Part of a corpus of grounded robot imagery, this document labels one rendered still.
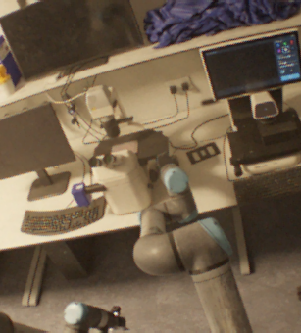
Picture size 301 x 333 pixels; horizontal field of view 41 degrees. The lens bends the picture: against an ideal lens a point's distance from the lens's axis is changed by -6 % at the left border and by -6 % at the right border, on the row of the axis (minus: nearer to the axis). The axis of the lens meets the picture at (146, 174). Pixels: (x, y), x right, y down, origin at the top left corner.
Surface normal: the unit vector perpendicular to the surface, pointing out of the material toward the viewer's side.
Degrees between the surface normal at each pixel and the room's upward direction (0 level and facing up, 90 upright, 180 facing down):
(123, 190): 91
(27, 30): 86
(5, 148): 86
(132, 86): 90
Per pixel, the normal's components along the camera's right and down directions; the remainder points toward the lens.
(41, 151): -0.06, 0.58
